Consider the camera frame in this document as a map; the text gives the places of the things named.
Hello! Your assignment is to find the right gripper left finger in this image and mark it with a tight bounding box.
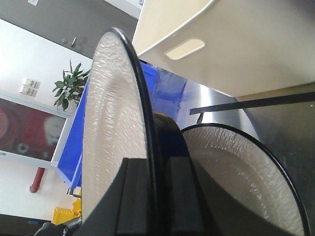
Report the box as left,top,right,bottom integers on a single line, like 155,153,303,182
78,158,153,236

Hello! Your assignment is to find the beige textured plate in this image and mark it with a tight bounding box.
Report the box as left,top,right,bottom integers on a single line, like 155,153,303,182
82,27,158,221
182,123,311,236

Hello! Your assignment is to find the large blue crate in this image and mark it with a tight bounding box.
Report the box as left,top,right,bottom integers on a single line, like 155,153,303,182
57,61,190,189

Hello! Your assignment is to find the green potted plant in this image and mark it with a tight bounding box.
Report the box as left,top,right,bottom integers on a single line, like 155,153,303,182
52,60,90,112

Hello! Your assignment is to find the cream plastic bin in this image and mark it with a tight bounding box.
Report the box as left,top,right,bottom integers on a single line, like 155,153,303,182
132,0,315,97

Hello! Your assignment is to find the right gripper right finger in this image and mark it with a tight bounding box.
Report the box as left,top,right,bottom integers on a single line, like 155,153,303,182
168,156,221,236

